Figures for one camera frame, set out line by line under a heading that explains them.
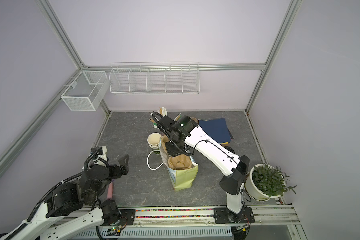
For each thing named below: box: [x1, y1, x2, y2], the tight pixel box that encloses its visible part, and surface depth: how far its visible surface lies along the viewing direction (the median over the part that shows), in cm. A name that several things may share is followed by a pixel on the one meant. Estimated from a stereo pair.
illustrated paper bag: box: [159, 136, 199, 192], surface depth 71 cm
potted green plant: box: [244, 163, 297, 202], surface depth 69 cm
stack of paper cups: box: [147, 132, 162, 149], surface depth 91 cm
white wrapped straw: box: [157, 106, 168, 117], surface depth 96 cm
